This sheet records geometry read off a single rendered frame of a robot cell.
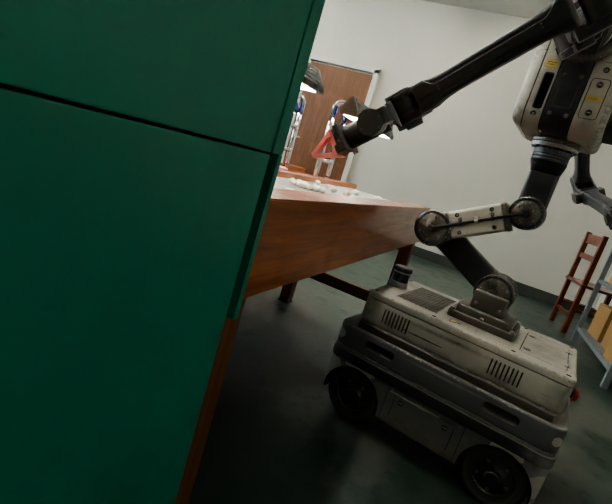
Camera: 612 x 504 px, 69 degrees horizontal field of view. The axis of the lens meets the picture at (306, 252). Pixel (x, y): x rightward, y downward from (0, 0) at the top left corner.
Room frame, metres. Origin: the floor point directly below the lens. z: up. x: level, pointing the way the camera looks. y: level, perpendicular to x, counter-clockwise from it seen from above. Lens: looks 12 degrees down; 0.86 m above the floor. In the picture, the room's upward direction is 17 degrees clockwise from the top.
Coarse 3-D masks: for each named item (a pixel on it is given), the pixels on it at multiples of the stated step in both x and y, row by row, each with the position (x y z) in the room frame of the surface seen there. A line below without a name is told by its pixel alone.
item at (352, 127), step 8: (336, 128) 1.07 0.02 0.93; (344, 128) 1.09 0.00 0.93; (352, 128) 1.08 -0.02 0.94; (344, 136) 1.09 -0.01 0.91; (352, 136) 1.08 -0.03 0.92; (360, 136) 1.08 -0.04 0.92; (368, 136) 1.08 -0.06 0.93; (344, 144) 1.06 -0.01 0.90; (352, 144) 1.09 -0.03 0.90; (360, 144) 1.10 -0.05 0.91
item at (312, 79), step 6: (312, 66) 1.46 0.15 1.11; (306, 72) 1.39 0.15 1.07; (312, 72) 1.44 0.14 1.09; (318, 72) 1.50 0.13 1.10; (306, 78) 1.38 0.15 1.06; (312, 78) 1.42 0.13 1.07; (318, 78) 1.48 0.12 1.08; (306, 84) 1.39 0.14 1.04; (312, 84) 1.42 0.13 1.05; (318, 84) 1.46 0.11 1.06; (306, 90) 1.51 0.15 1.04; (318, 90) 1.47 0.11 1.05
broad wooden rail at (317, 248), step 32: (288, 192) 0.94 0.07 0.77; (288, 224) 0.84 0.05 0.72; (320, 224) 0.99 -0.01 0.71; (352, 224) 1.20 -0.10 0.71; (384, 224) 1.54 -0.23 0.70; (256, 256) 0.75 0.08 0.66; (288, 256) 0.88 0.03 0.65; (320, 256) 1.05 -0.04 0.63; (352, 256) 1.30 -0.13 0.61; (256, 288) 0.78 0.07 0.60
